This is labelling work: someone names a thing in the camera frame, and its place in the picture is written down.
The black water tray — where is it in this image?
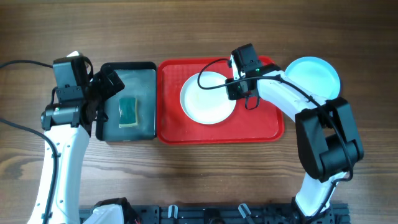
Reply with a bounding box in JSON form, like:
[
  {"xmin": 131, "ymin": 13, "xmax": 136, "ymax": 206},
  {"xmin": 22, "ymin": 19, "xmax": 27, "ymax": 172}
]
[{"xmin": 96, "ymin": 62, "xmax": 157, "ymax": 141}]

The yellow green sponge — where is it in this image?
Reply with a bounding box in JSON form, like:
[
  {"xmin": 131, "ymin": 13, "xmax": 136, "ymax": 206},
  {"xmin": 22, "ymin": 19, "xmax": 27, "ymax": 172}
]
[{"xmin": 119, "ymin": 97, "xmax": 138, "ymax": 128}]

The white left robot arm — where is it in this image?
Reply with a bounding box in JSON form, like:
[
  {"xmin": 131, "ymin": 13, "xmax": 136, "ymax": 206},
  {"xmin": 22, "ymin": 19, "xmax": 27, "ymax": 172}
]
[{"xmin": 28, "ymin": 63, "xmax": 124, "ymax": 223}]

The red plastic tray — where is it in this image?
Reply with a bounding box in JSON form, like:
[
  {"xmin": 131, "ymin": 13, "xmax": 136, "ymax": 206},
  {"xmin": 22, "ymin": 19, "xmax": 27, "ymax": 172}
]
[{"xmin": 156, "ymin": 58, "xmax": 284, "ymax": 144}]

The white plate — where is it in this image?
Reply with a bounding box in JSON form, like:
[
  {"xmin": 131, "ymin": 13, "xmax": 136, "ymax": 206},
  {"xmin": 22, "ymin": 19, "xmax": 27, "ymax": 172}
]
[{"xmin": 180, "ymin": 73, "xmax": 236, "ymax": 124}]

